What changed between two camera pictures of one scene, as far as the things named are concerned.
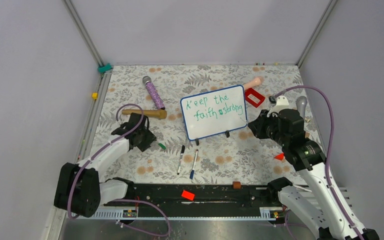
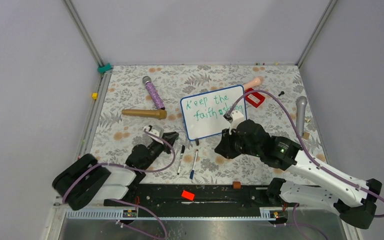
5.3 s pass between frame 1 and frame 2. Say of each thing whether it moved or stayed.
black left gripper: moved
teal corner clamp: stayed
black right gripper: moved
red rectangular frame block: stayed
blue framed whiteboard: stayed
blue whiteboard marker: stayed
